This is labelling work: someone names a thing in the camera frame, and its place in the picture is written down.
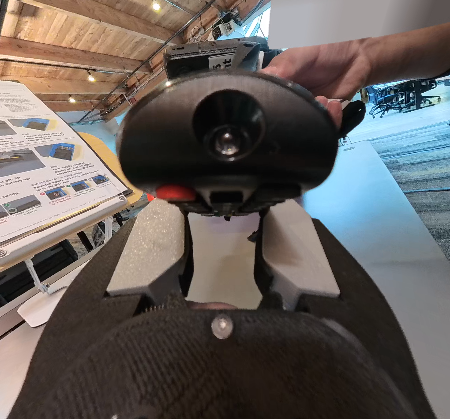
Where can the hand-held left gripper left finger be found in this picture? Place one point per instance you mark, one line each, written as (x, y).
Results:
(147, 253)

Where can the wooden display board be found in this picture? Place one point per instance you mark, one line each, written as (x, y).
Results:
(105, 155)

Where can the black office chair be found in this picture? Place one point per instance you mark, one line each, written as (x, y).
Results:
(418, 92)
(383, 100)

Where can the person's right hand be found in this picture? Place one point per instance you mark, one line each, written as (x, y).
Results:
(316, 63)

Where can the ceiling track spotlight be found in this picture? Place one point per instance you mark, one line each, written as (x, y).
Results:
(91, 76)
(71, 99)
(155, 3)

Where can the white metal stand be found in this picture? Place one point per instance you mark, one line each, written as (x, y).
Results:
(45, 303)

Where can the instruction sheet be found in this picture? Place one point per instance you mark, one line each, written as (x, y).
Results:
(45, 151)

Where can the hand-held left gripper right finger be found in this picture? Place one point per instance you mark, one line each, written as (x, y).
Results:
(298, 250)

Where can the ceiling-mounted white device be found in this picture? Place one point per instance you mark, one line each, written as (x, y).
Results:
(225, 27)

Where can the person's right forearm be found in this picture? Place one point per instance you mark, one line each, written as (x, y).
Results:
(411, 53)

